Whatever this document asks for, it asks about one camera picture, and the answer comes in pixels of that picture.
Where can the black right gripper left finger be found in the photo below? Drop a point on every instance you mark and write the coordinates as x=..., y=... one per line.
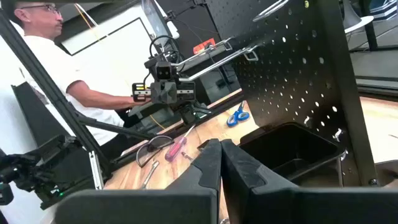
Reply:
x=186, y=202

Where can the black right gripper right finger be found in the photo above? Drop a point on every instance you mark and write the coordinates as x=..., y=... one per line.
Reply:
x=280, y=205

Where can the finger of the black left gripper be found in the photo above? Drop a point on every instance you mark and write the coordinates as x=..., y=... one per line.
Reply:
x=158, y=93
x=171, y=93

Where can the silver combination wrench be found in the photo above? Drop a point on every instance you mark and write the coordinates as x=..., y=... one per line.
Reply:
x=150, y=174

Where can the silver double prong peg hook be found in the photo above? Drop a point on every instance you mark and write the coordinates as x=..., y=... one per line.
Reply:
x=217, y=63
x=214, y=47

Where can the silver loop peg hook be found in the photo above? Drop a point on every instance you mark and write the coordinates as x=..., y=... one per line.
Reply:
x=264, y=14

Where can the red box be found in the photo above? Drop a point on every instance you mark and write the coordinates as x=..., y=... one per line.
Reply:
x=203, y=46

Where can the black plastic bin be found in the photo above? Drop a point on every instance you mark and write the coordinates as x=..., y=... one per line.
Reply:
x=292, y=146

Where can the clear safety glasses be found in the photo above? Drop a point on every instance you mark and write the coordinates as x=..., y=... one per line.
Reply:
x=146, y=155

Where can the black computer monitor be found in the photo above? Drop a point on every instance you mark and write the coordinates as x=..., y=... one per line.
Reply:
x=155, y=18

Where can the person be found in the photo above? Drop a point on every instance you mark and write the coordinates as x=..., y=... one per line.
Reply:
x=56, y=68

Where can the black device with green light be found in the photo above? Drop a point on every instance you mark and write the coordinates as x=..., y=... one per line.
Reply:
x=62, y=168

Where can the black metal pegboard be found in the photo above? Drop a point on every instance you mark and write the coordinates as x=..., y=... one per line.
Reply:
x=342, y=93

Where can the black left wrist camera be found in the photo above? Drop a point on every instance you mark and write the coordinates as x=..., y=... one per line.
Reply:
x=163, y=71

